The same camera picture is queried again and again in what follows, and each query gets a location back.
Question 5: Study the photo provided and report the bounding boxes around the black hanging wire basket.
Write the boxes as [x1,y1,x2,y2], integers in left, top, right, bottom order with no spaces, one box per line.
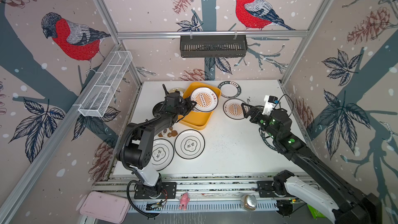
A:
[180,35,248,58]

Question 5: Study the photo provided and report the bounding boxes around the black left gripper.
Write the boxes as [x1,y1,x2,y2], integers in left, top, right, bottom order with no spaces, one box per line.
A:
[175,97,197,116]

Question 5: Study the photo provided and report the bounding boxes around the white wire mesh shelf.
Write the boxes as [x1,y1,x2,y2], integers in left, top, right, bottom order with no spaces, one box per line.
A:
[78,51,132,117]

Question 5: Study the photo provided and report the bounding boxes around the black round plate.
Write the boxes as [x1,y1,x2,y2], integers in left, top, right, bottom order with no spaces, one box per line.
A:
[152,102,164,117]

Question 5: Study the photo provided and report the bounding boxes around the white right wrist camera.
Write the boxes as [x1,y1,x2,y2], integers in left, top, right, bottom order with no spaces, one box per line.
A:
[262,95,279,115]

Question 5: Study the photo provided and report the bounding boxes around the white plate under arm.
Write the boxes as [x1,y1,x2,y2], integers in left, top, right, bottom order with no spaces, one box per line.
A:
[150,139,174,171]

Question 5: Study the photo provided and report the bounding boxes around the white flower plate black rim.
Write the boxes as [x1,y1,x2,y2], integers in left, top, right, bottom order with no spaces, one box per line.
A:
[174,129,205,160]

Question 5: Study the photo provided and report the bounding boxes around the orange sunburst plate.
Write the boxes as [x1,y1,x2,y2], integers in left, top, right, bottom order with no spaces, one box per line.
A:
[223,99,244,120]
[190,87,218,113]

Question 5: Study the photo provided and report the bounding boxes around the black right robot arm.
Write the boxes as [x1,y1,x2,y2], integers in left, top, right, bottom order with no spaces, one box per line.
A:
[241,103,382,224]

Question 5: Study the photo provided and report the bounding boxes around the pink small figurine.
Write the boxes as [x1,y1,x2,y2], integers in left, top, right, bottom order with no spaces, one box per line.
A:
[179,192,190,211]

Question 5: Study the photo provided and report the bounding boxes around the green rim plate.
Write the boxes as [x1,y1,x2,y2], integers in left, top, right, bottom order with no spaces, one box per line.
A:
[259,128,277,151]
[218,80,241,99]

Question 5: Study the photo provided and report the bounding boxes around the pink rectangular tray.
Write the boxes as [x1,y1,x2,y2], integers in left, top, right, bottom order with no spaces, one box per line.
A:
[79,191,131,224]

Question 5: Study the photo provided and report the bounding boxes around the cream small plate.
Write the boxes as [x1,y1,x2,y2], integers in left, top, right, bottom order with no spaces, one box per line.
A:
[169,87,185,96]

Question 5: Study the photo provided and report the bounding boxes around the yellow plastic bin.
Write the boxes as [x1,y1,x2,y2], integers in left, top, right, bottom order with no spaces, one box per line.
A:
[179,82,221,130]

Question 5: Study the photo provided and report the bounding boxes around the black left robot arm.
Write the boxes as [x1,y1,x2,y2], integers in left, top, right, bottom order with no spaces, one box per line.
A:
[117,86,197,198]

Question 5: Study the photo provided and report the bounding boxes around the green object at edge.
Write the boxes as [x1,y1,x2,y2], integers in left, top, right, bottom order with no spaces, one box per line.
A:
[308,205,325,219]

